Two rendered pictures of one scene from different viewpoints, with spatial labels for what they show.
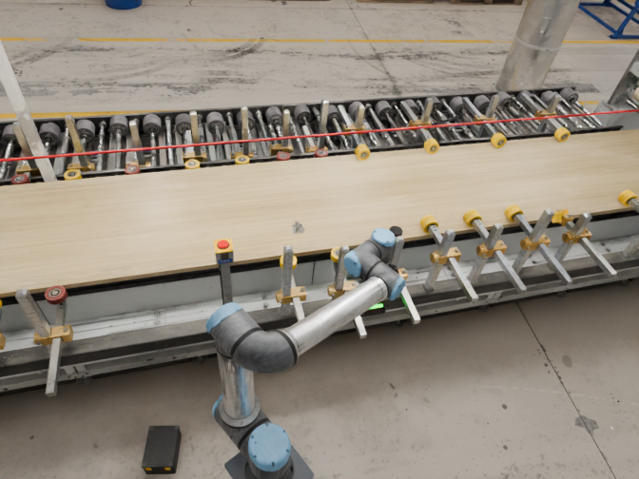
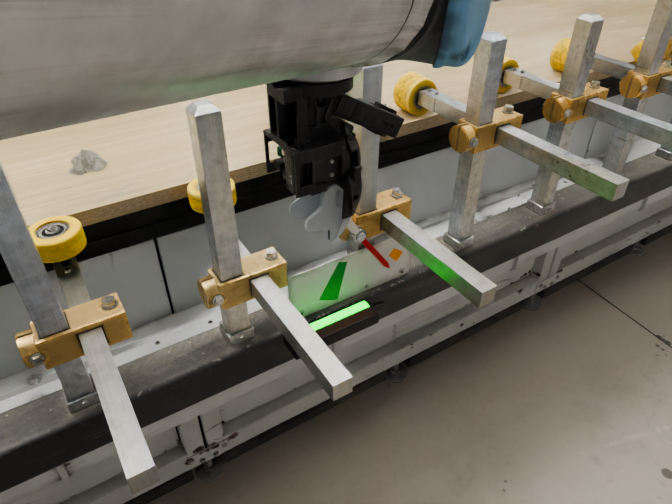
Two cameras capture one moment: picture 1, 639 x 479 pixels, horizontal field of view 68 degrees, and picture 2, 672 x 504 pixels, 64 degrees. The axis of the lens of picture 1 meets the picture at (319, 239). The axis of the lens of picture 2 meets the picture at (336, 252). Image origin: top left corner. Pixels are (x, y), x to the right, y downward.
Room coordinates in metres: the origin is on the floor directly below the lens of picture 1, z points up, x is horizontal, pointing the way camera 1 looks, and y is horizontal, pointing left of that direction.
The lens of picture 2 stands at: (0.72, -0.14, 1.36)
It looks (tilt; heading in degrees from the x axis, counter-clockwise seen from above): 37 degrees down; 348
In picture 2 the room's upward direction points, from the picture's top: straight up
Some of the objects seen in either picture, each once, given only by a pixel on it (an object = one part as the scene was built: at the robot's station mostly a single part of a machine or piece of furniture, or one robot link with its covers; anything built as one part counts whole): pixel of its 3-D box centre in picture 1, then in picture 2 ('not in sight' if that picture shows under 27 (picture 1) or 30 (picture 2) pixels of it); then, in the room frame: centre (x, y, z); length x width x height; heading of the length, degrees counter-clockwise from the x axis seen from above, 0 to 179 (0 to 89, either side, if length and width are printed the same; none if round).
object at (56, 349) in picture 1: (57, 345); not in sight; (0.94, 1.01, 0.81); 0.43 x 0.03 x 0.04; 20
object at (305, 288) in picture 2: not in sight; (353, 275); (1.44, -0.33, 0.75); 0.26 x 0.01 x 0.10; 110
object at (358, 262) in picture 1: (363, 260); not in sight; (1.16, -0.17, 1.29); 0.12 x 0.12 x 0.09; 48
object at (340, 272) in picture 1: (338, 282); (225, 255); (1.39, -0.11, 0.87); 0.03 x 0.03 x 0.48; 20
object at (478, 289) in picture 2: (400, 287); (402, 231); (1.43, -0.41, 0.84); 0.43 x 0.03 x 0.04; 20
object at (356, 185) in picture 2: not in sight; (343, 182); (1.24, -0.26, 1.06); 0.05 x 0.02 x 0.09; 21
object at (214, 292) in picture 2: (341, 289); (243, 279); (1.40, -0.14, 0.81); 0.13 x 0.06 x 0.05; 110
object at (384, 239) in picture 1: (380, 245); not in sight; (1.25, -0.24, 1.29); 0.10 x 0.09 x 0.12; 138
